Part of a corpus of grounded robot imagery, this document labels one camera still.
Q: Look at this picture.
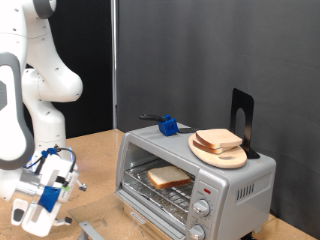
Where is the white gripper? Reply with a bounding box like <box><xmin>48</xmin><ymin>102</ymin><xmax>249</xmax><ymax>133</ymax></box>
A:
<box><xmin>21</xmin><ymin>154</ymin><xmax>88</xmax><ymax>238</ymax></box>

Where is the glass oven door with handle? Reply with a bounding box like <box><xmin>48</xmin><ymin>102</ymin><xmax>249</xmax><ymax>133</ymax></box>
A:
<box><xmin>68</xmin><ymin>189</ymin><xmax>188</xmax><ymax>240</ymax></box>

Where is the white bread slice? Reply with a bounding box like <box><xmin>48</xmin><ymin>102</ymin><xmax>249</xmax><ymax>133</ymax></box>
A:
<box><xmin>192</xmin><ymin>138</ymin><xmax>231</xmax><ymax>155</ymax></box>
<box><xmin>195</xmin><ymin>128</ymin><xmax>243</xmax><ymax>150</ymax></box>
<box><xmin>147</xmin><ymin>165</ymin><xmax>192</xmax><ymax>190</ymax></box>

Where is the metal spatula with blue block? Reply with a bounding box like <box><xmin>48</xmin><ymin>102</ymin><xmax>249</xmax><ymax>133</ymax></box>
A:
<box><xmin>139</xmin><ymin>113</ymin><xmax>201</xmax><ymax>137</ymax></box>

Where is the silver oven knob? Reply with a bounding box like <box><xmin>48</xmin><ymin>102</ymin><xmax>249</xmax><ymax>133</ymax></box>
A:
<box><xmin>187</xmin><ymin>224</ymin><xmax>206</xmax><ymax>240</ymax></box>
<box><xmin>192</xmin><ymin>199</ymin><xmax>211</xmax><ymax>218</ymax></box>

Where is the silver toaster oven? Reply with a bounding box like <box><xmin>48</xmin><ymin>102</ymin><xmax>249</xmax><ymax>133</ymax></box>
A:
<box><xmin>115</xmin><ymin>120</ymin><xmax>277</xmax><ymax>240</ymax></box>

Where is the vertical metal pole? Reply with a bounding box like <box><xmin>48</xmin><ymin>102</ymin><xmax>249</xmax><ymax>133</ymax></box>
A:
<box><xmin>110</xmin><ymin>0</ymin><xmax>118</xmax><ymax>130</ymax></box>

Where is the round wooden board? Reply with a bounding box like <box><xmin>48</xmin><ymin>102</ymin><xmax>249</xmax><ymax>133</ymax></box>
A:
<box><xmin>188</xmin><ymin>133</ymin><xmax>248</xmax><ymax>169</ymax></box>

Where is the black metal bookend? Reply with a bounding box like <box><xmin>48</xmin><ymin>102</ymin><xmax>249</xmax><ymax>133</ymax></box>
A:
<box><xmin>229</xmin><ymin>88</ymin><xmax>261</xmax><ymax>160</ymax></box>

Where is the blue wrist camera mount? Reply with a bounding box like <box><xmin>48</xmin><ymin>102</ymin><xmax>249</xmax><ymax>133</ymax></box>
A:
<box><xmin>37</xmin><ymin>175</ymin><xmax>73</xmax><ymax>214</ymax></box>

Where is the wire oven rack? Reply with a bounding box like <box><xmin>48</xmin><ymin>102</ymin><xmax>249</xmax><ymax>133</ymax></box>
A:
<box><xmin>123</xmin><ymin>159</ymin><xmax>196</xmax><ymax>225</ymax></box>

